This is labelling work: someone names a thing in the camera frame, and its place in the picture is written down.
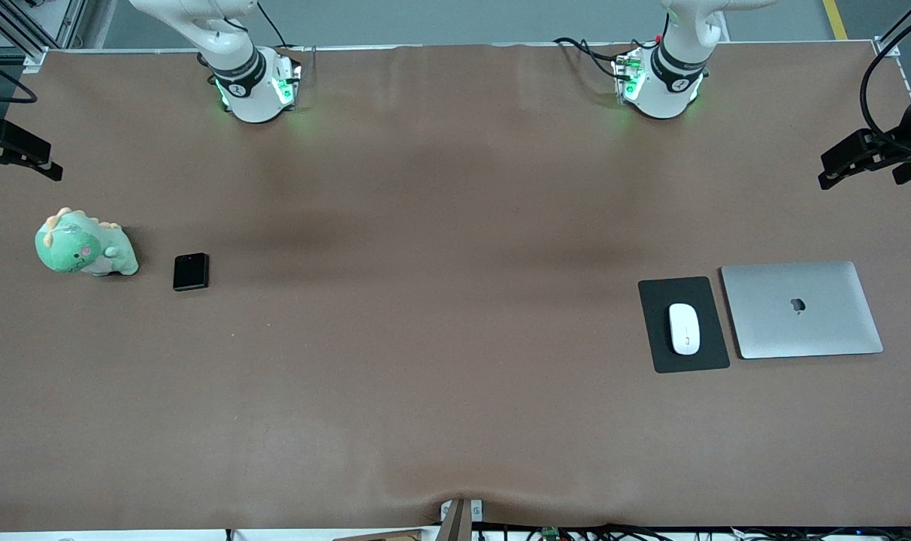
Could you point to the black flip phone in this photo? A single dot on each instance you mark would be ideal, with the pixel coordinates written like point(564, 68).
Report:
point(191, 274)

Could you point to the white computer mouse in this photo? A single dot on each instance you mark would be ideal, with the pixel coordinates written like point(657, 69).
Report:
point(685, 334)

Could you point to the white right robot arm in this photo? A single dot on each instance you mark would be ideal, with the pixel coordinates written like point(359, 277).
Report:
point(252, 98)

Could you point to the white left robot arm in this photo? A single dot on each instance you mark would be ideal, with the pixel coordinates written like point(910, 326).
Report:
point(662, 94)

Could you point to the black mouse pad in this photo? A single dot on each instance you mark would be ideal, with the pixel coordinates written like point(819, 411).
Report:
point(715, 338)

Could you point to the green dinosaur plush toy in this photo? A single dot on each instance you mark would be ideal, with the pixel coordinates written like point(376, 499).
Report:
point(72, 248)

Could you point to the silver laptop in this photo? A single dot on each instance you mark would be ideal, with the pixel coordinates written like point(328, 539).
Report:
point(794, 334)

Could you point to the brown table cloth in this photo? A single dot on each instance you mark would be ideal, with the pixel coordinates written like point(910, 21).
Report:
point(455, 413)

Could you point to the green circuit board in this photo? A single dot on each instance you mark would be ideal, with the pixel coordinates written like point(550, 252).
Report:
point(551, 534)

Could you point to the brown wooden board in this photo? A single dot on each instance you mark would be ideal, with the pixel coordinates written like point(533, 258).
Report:
point(388, 536)

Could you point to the metal table corner bracket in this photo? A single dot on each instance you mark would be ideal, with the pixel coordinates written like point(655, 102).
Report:
point(34, 60)
point(885, 46)

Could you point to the aluminium frame structure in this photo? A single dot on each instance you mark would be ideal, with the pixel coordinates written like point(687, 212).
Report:
point(19, 30)

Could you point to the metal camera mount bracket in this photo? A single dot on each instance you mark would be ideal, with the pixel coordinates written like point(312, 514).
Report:
point(455, 522)

